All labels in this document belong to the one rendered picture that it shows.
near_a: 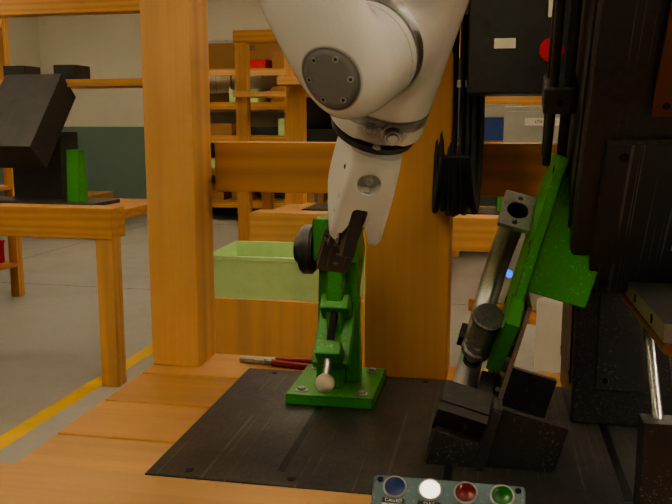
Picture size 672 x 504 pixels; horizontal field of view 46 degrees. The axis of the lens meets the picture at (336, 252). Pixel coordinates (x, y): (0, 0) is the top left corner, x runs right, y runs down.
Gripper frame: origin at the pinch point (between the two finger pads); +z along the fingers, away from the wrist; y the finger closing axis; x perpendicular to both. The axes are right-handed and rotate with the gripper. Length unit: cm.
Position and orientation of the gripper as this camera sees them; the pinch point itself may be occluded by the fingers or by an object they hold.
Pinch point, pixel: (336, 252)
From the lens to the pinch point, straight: 80.0
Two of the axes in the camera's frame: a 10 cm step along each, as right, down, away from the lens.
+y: -0.2, -6.8, 7.3
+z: -2.2, 7.2, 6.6
